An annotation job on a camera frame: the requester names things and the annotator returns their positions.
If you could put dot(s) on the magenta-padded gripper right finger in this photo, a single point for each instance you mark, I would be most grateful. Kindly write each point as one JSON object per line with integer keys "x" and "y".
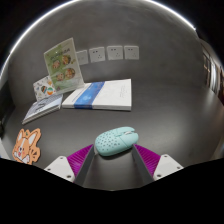
{"x": 166, "y": 165}

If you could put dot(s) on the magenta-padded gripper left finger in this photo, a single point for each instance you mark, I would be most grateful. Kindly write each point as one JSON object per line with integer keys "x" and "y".
{"x": 60, "y": 166}

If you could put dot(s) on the teal perforated computer mouse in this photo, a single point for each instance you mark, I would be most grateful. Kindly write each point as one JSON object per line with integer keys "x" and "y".
{"x": 115, "y": 141}

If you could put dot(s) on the orange corgi-shaped mouse pad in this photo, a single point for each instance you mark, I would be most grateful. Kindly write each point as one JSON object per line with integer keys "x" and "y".
{"x": 25, "y": 146}

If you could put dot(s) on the grey striped book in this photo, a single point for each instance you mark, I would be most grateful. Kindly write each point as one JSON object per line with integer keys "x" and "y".
{"x": 43, "y": 108}

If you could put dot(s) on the white card with colourful stickers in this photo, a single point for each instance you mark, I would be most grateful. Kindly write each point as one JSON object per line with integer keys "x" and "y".
{"x": 41, "y": 88}

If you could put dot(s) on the white book with blue stripe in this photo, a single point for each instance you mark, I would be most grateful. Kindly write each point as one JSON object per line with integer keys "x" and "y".
{"x": 110, "y": 95}

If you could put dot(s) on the green menu sign stand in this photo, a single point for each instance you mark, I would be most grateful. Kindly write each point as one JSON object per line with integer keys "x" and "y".
{"x": 63, "y": 66}

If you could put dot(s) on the white wall outlet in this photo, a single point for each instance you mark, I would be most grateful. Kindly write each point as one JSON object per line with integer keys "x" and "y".
{"x": 131, "y": 52}
{"x": 82, "y": 57}
{"x": 97, "y": 54}
{"x": 115, "y": 52}

